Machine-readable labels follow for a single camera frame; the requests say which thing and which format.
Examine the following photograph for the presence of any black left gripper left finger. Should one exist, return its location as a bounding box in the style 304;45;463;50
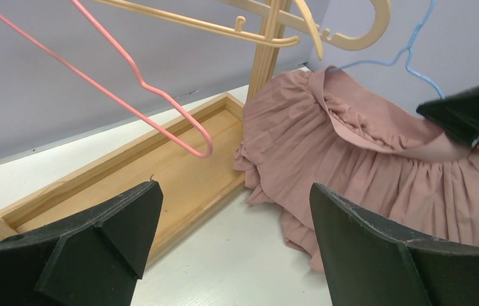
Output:
0;180;163;306

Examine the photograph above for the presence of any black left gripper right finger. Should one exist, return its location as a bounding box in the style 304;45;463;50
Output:
310;183;479;306

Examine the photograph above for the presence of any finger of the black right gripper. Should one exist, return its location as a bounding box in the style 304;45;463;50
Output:
416;86;479;152

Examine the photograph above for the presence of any blue wire hanger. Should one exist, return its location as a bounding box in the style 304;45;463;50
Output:
328;0;447;101

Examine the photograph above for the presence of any pink pleated skirt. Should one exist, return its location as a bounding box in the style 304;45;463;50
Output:
234;68;479;272

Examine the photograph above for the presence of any wooden hanger rack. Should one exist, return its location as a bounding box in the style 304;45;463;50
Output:
0;0;293;269

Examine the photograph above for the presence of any right wooden hanger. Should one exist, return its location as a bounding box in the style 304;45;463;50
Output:
92;0;392;61

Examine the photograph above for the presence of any pink wire hanger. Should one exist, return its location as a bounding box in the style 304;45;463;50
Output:
0;0;214;159

